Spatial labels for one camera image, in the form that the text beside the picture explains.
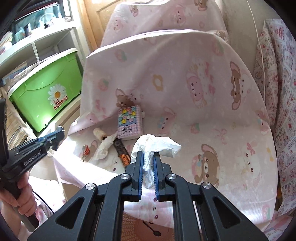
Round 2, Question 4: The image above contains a white tissue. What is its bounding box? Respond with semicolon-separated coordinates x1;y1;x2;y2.
93;132;117;160
130;134;182;189

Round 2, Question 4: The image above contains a stack of books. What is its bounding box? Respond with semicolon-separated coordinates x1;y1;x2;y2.
1;87;29;150

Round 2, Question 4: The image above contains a pink bear print sheet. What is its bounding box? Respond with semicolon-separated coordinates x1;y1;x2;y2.
55;1;277;230

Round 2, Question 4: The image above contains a cream thread spool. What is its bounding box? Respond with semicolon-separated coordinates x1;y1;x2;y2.
93;128;107;141

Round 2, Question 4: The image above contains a pink gingham patterned box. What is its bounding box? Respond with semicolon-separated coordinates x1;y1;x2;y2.
117;105;143;140

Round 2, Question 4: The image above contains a white shelf unit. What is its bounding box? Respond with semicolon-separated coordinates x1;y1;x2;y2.
1;1;85;133

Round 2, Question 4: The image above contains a small orange silver bobbin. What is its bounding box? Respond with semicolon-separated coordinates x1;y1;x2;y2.
81;145;90;161

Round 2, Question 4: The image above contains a black coffee stick packet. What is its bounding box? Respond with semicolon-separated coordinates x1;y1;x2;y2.
113;138;130;167

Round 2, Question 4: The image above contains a wooden door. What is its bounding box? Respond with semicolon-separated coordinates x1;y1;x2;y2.
77;0;124;52

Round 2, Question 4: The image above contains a person's left hand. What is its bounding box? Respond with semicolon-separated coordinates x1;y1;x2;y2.
1;171;37;217

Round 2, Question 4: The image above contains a green plastic storage box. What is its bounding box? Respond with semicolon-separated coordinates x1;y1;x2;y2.
8;48;82;132

